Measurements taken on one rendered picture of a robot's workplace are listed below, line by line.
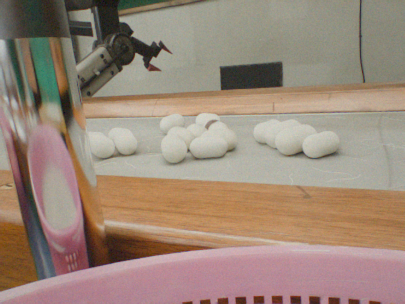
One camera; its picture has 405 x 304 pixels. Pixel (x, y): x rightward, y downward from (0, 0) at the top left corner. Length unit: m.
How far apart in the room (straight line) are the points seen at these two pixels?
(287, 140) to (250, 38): 2.21
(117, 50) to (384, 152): 1.02
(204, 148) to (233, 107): 0.21
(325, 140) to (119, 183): 0.16
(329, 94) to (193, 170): 0.26
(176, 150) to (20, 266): 0.14
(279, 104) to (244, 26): 2.03
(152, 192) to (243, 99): 0.35
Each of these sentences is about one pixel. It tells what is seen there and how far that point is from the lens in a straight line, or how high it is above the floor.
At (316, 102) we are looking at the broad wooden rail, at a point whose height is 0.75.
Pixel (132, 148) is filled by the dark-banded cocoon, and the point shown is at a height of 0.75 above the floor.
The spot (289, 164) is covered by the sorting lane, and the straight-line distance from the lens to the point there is 0.26.
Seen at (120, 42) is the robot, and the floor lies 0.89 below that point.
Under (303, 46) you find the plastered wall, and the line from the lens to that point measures 2.37.
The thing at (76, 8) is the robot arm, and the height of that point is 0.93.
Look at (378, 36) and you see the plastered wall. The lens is 2.32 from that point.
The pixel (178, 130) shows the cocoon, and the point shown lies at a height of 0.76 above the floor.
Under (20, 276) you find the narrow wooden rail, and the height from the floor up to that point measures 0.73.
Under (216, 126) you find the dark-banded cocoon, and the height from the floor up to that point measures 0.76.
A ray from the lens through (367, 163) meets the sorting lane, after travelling 0.26.
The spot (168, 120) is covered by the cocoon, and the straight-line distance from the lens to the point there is 0.39.
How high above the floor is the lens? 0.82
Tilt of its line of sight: 15 degrees down
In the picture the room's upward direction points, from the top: 5 degrees counter-clockwise
